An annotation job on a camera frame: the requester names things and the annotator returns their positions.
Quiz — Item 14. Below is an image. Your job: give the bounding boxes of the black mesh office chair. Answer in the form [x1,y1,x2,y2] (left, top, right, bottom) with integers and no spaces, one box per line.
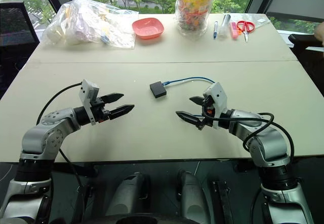
[0,2,41,100]

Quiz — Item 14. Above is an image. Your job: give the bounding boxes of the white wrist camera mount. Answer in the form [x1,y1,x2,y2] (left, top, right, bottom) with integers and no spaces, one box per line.
[203,82,228,129]
[78,79,100,126]

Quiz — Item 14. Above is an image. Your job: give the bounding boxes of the pink plastic bowl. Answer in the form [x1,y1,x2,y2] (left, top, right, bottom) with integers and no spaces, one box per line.
[132,17,165,40]

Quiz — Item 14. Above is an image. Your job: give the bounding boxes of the clear plastic bag with items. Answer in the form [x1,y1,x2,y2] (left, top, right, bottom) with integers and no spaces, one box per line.
[42,0,140,49]

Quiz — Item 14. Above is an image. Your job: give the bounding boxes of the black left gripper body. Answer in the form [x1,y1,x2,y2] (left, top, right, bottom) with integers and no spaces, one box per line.
[90,96,111,123]

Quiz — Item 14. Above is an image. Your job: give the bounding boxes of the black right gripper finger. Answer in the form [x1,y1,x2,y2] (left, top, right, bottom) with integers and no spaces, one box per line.
[176,110,205,131]
[189,96,205,106]

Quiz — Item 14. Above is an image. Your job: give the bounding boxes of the red handled scissors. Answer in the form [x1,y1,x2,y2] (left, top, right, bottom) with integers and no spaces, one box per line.
[236,20,256,43]

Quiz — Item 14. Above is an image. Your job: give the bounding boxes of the clear bag of colourful items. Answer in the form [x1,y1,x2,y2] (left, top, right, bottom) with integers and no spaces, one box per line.
[175,0,216,40]

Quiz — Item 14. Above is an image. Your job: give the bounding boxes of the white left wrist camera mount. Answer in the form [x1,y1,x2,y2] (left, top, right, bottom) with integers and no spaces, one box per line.
[78,79,100,126]

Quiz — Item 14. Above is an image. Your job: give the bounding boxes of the small black box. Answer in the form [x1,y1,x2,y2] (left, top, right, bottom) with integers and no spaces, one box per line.
[149,81,167,99]

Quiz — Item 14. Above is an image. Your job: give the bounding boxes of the black strap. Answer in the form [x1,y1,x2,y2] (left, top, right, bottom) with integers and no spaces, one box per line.
[212,180,235,224]

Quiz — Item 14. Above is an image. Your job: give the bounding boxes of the grey rounded robot leg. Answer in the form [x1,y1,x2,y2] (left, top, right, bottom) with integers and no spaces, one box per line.
[105,172,150,218]
[176,169,211,224]

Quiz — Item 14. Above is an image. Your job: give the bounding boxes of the blue cable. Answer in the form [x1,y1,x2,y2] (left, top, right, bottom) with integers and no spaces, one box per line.
[163,76,216,118]

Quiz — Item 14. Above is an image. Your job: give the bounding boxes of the clear flat plastic sleeve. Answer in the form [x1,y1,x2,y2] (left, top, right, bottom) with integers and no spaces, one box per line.
[229,13,270,32]

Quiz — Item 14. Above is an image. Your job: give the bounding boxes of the clear plastic tube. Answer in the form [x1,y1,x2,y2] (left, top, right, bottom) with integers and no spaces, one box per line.
[218,14,231,40]

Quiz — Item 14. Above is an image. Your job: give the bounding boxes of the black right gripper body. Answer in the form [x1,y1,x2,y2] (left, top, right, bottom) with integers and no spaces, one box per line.
[201,95,216,127]

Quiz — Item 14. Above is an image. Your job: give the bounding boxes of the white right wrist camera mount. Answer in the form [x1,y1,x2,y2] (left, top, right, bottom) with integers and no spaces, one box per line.
[203,82,228,129]

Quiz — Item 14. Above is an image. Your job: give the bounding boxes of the pink highlighter marker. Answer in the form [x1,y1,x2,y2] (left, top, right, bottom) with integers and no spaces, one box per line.
[230,22,239,40]

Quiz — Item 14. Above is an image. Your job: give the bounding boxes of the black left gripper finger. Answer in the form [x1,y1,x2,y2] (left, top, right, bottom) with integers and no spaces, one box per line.
[102,93,125,105]
[108,104,135,120]

